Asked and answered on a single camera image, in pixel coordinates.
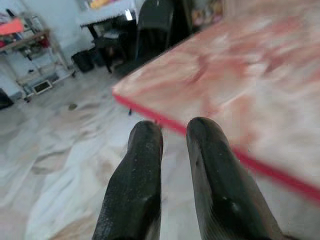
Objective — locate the marble pattern folding table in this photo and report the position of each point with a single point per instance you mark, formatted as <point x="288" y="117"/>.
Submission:
<point x="237" y="82"/>

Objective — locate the metal shelving rack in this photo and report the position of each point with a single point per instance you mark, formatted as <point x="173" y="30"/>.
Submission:
<point x="37" y="50"/>

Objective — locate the dark plastic chair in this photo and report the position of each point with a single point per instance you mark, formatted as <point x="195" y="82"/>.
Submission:
<point x="152" y="27"/>

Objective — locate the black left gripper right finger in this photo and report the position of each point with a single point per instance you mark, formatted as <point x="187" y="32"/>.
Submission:
<point x="220" y="187"/>

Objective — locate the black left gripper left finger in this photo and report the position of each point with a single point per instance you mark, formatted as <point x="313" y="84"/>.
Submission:
<point x="140" y="175"/>

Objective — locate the black desk with cloth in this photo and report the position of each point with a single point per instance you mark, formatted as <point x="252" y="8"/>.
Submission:
<point x="110" y="30"/>

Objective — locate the black waste bin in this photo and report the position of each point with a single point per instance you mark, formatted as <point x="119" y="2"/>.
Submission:
<point x="83" y="61"/>

